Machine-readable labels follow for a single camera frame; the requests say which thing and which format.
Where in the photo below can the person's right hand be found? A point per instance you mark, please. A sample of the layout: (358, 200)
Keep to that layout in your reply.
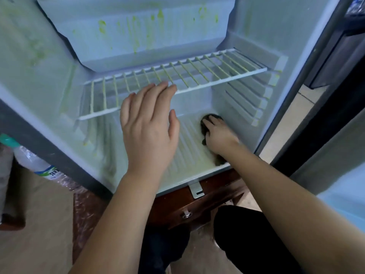
(219, 137)

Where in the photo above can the person's left hand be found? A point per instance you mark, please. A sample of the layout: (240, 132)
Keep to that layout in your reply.
(149, 137)

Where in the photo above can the dark grey cloth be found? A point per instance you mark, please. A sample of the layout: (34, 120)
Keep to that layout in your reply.
(205, 125)

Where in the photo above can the green cap water bottle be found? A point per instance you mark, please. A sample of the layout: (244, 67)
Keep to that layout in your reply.
(31, 162)

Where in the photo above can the fridge door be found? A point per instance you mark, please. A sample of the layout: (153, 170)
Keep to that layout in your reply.
(336, 185)

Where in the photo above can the grey mini fridge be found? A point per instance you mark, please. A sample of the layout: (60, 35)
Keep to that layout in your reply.
(34, 82)

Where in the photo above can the person's right forearm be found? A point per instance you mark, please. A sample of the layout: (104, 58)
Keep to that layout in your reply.
(296, 214)

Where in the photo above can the person's left forearm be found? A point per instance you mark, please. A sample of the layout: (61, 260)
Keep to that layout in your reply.
(117, 231)

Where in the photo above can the person's dark trousers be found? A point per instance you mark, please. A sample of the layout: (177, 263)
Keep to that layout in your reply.
(251, 242)

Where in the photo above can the dark red wooden stand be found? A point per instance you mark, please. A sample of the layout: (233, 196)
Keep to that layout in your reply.
(194, 202)

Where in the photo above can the dark cabinet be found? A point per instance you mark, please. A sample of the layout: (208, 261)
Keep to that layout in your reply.
(336, 48)

